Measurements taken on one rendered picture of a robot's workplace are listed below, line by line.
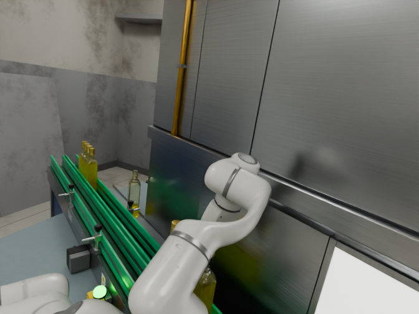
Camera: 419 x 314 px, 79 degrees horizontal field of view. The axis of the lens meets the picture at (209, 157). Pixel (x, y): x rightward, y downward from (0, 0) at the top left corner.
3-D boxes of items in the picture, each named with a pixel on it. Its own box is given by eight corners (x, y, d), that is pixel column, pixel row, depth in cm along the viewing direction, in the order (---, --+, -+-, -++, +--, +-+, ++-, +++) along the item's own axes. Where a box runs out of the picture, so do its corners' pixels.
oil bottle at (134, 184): (138, 217, 139) (141, 172, 132) (127, 218, 136) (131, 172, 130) (136, 212, 144) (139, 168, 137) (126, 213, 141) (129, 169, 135)
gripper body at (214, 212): (234, 187, 71) (221, 217, 76) (206, 192, 64) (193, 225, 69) (252, 204, 66) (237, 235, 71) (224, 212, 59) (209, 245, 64)
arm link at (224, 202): (236, 181, 70) (232, 189, 71) (212, 185, 64) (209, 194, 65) (255, 199, 65) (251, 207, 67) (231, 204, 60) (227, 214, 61)
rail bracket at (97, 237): (101, 255, 106) (103, 227, 103) (83, 261, 101) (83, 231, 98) (98, 250, 109) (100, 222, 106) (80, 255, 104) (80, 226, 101)
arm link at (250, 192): (168, 246, 49) (220, 172, 61) (227, 283, 46) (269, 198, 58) (167, 228, 42) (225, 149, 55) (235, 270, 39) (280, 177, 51)
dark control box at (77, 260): (90, 269, 115) (90, 253, 112) (70, 275, 109) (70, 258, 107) (85, 258, 120) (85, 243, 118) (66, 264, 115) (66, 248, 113)
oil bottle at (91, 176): (96, 191, 162) (98, 149, 155) (87, 192, 158) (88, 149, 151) (94, 188, 166) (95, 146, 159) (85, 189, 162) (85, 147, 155)
